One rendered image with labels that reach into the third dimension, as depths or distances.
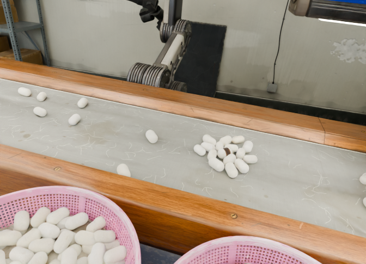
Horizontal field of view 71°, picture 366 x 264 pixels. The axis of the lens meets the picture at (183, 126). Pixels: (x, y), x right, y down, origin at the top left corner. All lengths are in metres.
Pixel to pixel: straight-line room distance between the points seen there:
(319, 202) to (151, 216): 0.31
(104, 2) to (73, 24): 0.40
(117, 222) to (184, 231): 0.10
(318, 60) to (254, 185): 2.24
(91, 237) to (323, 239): 0.33
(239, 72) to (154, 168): 2.16
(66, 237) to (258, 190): 0.33
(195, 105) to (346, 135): 0.39
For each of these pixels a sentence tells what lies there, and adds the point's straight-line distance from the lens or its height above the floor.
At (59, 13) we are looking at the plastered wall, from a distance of 2.98.
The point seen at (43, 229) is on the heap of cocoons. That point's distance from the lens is 0.43.
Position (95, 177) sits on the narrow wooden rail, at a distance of 0.46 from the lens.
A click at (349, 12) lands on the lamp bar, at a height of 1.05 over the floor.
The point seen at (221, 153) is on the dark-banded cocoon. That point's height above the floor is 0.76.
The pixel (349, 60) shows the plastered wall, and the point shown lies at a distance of 2.77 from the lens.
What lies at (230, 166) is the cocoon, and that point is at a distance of 0.51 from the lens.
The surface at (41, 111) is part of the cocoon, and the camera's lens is 0.71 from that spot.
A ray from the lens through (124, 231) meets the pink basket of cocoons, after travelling 0.39.
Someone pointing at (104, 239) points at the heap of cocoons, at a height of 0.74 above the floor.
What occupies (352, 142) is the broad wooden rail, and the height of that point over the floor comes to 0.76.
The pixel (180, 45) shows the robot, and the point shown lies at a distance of 1.03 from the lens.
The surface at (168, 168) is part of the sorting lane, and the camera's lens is 0.51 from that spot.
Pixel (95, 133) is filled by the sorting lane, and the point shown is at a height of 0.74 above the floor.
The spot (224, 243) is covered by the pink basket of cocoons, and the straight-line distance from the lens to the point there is 0.38.
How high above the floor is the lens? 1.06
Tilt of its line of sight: 30 degrees down
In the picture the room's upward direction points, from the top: 6 degrees clockwise
